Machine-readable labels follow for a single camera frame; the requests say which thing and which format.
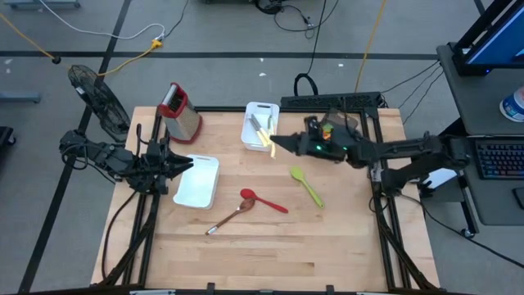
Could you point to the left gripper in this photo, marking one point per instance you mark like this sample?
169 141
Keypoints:
157 168

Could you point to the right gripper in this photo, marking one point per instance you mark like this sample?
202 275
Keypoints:
327 151

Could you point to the green silicone spoon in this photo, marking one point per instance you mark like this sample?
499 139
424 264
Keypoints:
298 174

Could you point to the red silicone spoon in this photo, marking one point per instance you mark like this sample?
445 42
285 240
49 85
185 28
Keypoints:
247 193

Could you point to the brown wooden spoon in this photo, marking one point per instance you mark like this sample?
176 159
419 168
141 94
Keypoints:
247 204

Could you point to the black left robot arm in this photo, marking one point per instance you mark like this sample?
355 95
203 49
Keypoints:
110 157

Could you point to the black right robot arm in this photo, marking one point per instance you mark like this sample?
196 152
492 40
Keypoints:
401 149

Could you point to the white plastic bin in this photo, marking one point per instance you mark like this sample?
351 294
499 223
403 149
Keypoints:
196 182
256 146

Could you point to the grey translucent plastic bin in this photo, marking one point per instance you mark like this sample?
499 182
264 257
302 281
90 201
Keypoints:
341 121

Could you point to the black perforated metal box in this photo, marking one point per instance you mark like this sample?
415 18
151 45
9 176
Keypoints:
327 101

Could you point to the black floor fan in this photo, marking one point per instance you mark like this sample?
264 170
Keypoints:
98 96

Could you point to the silver aluminium bar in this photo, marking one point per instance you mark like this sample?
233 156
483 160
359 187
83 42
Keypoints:
374 293
151 292

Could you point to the white paper sheet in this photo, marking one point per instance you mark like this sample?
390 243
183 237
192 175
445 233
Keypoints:
442 178

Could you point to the small black ball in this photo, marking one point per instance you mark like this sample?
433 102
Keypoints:
56 60

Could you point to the grey table foot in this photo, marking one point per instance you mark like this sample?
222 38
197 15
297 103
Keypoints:
41 4
20 97

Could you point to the black caster base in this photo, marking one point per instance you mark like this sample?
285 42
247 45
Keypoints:
6 137

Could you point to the grey equipment cart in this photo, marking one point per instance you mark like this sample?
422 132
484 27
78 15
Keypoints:
471 94

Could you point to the black keyboard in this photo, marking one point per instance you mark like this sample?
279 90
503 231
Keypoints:
501 157

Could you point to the white wipes canister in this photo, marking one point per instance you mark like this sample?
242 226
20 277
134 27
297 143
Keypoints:
513 107

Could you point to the computer monitor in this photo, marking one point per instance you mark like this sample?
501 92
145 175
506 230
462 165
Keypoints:
499 41

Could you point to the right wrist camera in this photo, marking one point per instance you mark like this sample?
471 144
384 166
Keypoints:
312 126

